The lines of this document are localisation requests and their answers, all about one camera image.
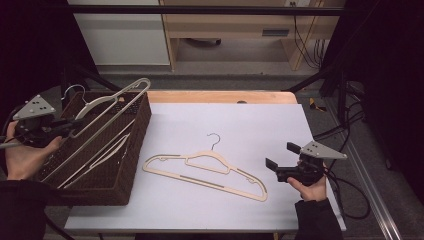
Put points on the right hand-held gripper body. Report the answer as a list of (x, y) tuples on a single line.
[(308, 171)]

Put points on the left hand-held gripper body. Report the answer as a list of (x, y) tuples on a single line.
[(33, 110)]

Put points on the grey white clothes hanger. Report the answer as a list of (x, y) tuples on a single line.
[(95, 104), (100, 156)]

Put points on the brown woven basket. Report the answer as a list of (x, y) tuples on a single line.
[(133, 160)]

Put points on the person's right hand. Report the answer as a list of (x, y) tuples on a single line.
[(313, 193)]

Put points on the person's left hand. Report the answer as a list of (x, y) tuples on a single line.
[(25, 160)]

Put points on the yellow and black floor object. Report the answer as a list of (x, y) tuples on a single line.
[(315, 106)]

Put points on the white table sheet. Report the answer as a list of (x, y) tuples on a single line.
[(233, 126)]

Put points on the black curtain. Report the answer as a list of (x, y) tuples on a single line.
[(30, 50), (393, 83)]

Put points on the beige clothes hanger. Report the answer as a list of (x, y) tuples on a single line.
[(200, 181)]

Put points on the white cabinet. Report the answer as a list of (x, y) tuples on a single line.
[(123, 40)]

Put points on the wooden desk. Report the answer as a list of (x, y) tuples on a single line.
[(233, 23)]

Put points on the black frame strut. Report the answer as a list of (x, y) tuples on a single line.
[(333, 80), (86, 75)]

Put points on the metal floor rail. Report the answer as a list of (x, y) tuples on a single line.
[(373, 200)]

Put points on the black horizontal frame bar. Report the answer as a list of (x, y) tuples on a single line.
[(200, 10)]

